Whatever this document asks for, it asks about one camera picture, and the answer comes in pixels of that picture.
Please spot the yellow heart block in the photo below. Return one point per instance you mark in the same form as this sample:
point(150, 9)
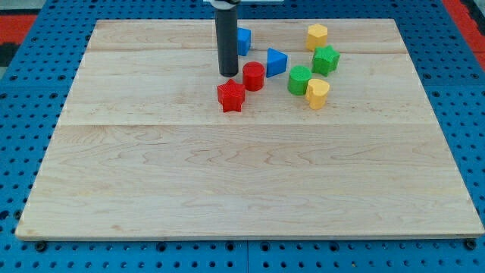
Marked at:
point(316, 93)

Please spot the green star block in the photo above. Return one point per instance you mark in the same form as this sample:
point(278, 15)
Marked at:
point(325, 60)

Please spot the yellow hexagon block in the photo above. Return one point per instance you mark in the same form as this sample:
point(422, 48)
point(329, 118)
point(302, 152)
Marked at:
point(316, 36)

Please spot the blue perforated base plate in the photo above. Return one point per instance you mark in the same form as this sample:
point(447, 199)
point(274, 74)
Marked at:
point(36, 83)

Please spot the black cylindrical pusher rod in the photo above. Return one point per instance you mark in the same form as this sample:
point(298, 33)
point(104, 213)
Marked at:
point(226, 33)

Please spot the blue cube block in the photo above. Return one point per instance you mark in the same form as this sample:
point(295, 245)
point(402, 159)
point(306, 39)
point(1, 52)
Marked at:
point(244, 40)

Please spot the red star block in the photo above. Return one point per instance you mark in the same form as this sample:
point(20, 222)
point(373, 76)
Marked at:
point(231, 95)

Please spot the green cylinder block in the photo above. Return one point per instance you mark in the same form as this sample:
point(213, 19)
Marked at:
point(299, 77)

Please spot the light wooden board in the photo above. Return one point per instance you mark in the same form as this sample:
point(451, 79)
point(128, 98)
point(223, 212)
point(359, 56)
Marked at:
point(144, 152)

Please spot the red cylinder block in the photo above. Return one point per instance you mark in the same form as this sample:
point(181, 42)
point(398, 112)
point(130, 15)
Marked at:
point(253, 76)

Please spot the blue triangle block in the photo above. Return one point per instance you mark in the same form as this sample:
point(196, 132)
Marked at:
point(276, 62)

